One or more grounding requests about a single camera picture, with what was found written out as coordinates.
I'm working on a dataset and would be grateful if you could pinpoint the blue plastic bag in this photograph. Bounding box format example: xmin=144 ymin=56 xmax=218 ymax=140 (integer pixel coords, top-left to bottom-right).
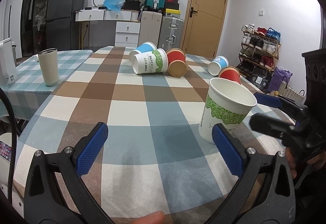
xmin=103 ymin=0 xmax=125 ymax=12

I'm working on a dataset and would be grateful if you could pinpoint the black bag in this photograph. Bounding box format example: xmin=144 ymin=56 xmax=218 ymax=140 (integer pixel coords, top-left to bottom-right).
xmin=122 ymin=0 xmax=140 ymax=11

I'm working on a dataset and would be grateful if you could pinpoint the white dresser desk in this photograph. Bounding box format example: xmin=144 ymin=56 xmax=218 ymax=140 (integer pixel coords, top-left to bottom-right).
xmin=75 ymin=8 xmax=140 ymax=47

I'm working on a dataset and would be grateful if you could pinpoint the shoe rack with shoes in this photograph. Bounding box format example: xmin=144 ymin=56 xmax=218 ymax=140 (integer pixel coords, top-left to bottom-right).
xmin=237 ymin=24 xmax=281 ymax=79

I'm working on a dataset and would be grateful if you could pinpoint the purple bag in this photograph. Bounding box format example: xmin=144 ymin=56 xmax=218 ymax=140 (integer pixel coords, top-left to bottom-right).
xmin=268 ymin=67 xmax=293 ymax=92

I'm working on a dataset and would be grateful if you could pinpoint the blue cup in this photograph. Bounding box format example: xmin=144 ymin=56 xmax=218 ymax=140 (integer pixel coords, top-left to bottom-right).
xmin=208 ymin=56 xmax=229 ymax=76
xmin=129 ymin=42 xmax=157 ymax=61

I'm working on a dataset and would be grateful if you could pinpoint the blue cup far left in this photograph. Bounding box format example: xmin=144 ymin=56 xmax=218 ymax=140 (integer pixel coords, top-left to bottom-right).
xmin=129 ymin=42 xmax=157 ymax=61

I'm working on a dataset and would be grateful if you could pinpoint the blue cup right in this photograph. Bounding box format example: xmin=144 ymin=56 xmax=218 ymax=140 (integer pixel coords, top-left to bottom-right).
xmin=208 ymin=56 xmax=229 ymax=76

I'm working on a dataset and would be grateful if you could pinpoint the red cup near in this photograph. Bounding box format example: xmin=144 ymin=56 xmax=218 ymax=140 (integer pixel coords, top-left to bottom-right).
xmin=218 ymin=66 xmax=241 ymax=84

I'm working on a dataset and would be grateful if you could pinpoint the dark glass cabinet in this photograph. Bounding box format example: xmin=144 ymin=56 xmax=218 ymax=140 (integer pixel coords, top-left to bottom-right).
xmin=20 ymin=0 xmax=48 ymax=57

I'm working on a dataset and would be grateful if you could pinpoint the woven basket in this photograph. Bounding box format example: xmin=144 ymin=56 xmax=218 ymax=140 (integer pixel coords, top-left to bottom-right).
xmin=278 ymin=81 xmax=306 ymax=104

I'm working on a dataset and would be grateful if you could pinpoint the silver suitcase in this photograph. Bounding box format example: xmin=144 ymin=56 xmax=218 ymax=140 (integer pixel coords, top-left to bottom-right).
xmin=157 ymin=16 xmax=184 ymax=51

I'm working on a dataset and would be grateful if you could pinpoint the wooden door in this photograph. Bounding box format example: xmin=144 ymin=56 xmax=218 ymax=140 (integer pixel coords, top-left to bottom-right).
xmin=181 ymin=0 xmax=228 ymax=58

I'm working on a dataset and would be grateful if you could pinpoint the right hand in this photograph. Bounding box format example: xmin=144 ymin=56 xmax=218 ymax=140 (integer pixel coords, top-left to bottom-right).
xmin=285 ymin=147 xmax=326 ymax=179

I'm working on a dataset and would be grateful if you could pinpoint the red cup far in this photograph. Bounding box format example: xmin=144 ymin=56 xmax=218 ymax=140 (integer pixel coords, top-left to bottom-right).
xmin=166 ymin=48 xmax=187 ymax=78

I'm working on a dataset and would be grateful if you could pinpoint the white appliance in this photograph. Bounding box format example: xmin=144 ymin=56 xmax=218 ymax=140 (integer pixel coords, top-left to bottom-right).
xmin=0 ymin=38 xmax=18 ymax=87

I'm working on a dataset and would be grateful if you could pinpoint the white green paper cup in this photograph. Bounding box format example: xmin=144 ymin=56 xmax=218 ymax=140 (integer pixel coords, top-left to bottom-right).
xmin=198 ymin=78 xmax=257 ymax=144

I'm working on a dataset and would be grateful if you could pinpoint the yellow box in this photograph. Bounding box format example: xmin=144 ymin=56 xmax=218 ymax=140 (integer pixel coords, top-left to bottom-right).
xmin=165 ymin=9 xmax=181 ymax=18

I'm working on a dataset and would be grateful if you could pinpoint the black refrigerator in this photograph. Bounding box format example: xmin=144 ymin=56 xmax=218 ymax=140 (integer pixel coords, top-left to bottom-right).
xmin=46 ymin=0 xmax=85 ymax=51

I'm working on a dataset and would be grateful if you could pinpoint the black cable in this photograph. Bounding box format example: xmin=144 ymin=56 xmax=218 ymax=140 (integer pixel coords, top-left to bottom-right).
xmin=0 ymin=87 xmax=18 ymax=205

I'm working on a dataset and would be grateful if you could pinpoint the beige suitcase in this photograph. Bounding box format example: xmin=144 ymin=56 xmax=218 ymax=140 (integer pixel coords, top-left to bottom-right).
xmin=138 ymin=11 xmax=162 ymax=46

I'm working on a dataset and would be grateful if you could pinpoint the beige tumbler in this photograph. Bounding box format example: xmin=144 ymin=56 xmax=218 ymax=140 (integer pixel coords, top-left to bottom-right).
xmin=38 ymin=48 xmax=59 ymax=87

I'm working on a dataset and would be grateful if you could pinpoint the left hand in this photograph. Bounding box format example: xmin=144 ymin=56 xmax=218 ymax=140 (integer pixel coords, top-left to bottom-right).
xmin=131 ymin=211 xmax=165 ymax=224

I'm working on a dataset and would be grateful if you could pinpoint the red cup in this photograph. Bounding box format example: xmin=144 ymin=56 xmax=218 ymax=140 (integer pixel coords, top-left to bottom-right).
xmin=218 ymin=66 xmax=241 ymax=84
xmin=166 ymin=48 xmax=187 ymax=78

